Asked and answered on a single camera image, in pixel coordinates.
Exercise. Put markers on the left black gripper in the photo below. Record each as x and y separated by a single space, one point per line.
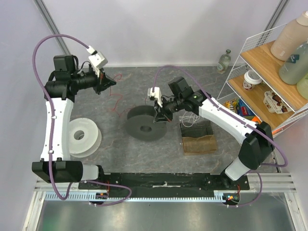
102 82

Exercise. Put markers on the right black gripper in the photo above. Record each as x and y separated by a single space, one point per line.
160 111

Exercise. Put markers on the dark grey cable spool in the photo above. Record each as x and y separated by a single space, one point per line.
140 124

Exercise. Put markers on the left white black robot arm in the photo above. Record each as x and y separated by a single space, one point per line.
62 86

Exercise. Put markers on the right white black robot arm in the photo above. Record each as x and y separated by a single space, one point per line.
255 139

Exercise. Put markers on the yellow candy bag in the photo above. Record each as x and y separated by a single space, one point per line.
231 105

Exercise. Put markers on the blue snack box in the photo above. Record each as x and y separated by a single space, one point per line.
243 110

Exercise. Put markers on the glass bottle green cap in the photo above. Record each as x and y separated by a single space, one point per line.
224 62

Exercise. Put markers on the orange snack box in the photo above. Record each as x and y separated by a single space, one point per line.
256 120

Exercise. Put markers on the white paper cup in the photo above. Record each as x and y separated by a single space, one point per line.
251 79

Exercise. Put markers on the white pudding cup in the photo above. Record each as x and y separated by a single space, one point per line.
274 103

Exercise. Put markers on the green liquid bottle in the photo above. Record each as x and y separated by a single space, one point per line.
296 66

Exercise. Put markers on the light green bottle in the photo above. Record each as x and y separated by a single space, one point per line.
302 87

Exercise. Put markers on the beige plastic bottle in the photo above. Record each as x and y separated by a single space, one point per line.
293 35

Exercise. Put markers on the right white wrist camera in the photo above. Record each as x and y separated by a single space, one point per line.
154 94

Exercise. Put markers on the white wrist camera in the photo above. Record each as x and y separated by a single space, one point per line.
97 60
154 94

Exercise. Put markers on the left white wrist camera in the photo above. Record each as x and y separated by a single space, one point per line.
97 60

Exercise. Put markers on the white cable spool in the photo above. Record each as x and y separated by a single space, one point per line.
84 137

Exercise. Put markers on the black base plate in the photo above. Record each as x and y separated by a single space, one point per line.
205 181

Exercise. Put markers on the white wire shelf rack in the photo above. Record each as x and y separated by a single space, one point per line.
255 55

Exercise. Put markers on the blue grey cable duct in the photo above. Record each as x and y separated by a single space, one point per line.
97 197

